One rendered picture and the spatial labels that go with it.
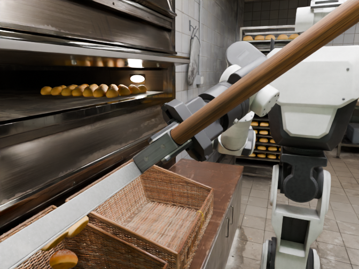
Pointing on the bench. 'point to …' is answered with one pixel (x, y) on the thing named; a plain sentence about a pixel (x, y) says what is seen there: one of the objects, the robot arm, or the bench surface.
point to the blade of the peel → (62, 218)
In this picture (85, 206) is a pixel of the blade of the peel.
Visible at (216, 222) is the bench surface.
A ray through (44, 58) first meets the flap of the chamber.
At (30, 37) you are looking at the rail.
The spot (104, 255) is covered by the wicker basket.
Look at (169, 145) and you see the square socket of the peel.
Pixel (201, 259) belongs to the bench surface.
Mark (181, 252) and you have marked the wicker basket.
